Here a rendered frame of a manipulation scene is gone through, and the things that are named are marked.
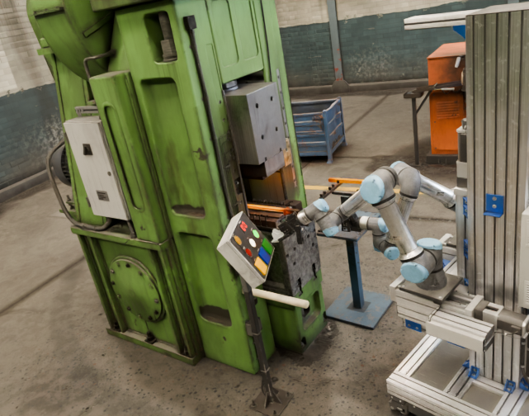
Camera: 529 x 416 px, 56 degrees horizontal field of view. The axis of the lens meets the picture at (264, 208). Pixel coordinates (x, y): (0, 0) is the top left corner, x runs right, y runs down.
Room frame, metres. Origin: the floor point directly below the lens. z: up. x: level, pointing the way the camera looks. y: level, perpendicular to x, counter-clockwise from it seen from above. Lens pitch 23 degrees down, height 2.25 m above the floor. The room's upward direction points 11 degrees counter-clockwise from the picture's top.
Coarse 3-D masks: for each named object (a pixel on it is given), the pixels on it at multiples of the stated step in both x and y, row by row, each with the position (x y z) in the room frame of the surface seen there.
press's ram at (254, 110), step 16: (240, 96) 2.72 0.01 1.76; (256, 96) 2.76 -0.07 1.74; (272, 96) 2.88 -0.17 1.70; (240, 112) 2.73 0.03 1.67; (256, 112) 2.74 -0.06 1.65; (272, 112) 2.86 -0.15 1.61; (240, 128) 2.74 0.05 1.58; (256, 128) 2.72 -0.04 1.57; (272, 128) 2.84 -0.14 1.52; (240, 144) 2.76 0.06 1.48; (256, 144) 2.70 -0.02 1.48; (272, 144) 2.82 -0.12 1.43; (240, 160) 2.77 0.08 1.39; (256, 160) 2.70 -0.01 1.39
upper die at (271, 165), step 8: (280, 152) 2.86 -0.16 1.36; (272, 160) 2.79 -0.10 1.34; (280, 160) 2.85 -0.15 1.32; (240, 168) 2.85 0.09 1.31; (248, 168) 2.81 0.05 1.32; (256, 168) 2.77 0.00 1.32; (264, 168) 2.74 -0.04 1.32; (272, 168) 2.78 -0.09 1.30; (256, 176) 2.78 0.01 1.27; (264, 176) 2.74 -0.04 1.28
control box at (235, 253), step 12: (240, 216) 2.41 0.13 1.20; (228, 228) 2.36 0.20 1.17; (240, 228) 2.32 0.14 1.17; (252, 228) 2.41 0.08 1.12; (228, 240) 2.15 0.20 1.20; (240, 240) 2.23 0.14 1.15; (228, 252) 2.15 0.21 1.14; (240, 252) 2.15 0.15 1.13; (252, 252) 2.23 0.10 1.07; (240, 264) 2.14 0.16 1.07; (252, 264) 2.14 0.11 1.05; (252, 276) 2.13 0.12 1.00; (264, 276) 2.15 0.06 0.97
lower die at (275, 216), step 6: (252, 204) 3.05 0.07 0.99; (258, 204) 3.02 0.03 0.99; (264, 204) 3.01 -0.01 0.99; (270, 204) 2.99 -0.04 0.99; (252, 210) 2.94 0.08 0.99; (258, 210) 2.92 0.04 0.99; (264, 210) 2.90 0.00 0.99; (270, 210) 2.87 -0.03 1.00; (276, 210) 2.85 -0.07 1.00; (252, 216) 2.87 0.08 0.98; (258, 216) 2.86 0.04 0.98; (264, 216) 2.83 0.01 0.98; (270, 216) 2.81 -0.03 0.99; (276, 216) 2.78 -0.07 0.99; (282, 216) 2.80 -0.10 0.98; (258, 222) 2.81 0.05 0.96; (264, 222) 2.78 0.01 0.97; (270, 222) 2.75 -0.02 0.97; (276, 222) 2.74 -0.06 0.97; (276, 228) 2.73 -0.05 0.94
